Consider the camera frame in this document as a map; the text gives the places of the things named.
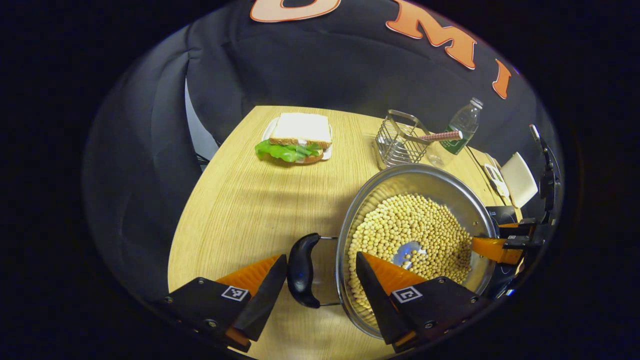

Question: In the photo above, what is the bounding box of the white toaster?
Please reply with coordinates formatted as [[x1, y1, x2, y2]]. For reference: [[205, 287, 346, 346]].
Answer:
[[500, 152, 539, 209]]

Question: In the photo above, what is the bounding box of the white seasoning tray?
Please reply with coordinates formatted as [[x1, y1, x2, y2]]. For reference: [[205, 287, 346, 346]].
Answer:
[[484, 163, 511, 198]]

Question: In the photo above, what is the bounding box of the black induction cooktop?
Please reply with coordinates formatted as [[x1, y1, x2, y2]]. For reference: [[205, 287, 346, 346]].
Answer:
[[484, 205, 526, 301]]

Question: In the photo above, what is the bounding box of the pile of soybeans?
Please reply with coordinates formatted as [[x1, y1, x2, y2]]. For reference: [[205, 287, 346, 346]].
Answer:
[[347, 194, 473, 326]]

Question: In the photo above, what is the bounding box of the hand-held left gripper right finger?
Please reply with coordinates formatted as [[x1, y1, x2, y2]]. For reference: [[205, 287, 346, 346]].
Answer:
[[355, 251, 493, 354]]

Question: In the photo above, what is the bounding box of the stainless steel pot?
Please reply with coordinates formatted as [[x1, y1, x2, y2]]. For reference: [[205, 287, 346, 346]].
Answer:
[[286, 164, 501, 341]]

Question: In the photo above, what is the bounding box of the clear plastic water bottle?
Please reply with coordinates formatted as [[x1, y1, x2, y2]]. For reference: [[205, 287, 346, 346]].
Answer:
[[440, 97, 484, 156]]

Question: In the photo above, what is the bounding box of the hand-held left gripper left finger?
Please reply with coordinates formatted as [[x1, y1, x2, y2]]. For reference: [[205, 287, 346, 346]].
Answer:
[[159, 253, 289, 354]]

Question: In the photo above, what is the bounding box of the sandwich with lettuce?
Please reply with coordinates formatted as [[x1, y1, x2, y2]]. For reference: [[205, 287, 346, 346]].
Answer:
[[254, 112, 333, 165]]

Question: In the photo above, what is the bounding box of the wire basket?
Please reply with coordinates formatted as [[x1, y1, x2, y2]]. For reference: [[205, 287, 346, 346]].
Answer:
[[375, 109, 433, 170]]

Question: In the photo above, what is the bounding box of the striped stick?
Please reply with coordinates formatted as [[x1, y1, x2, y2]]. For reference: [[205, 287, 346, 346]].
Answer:
[[417, 130, 463, 142]]

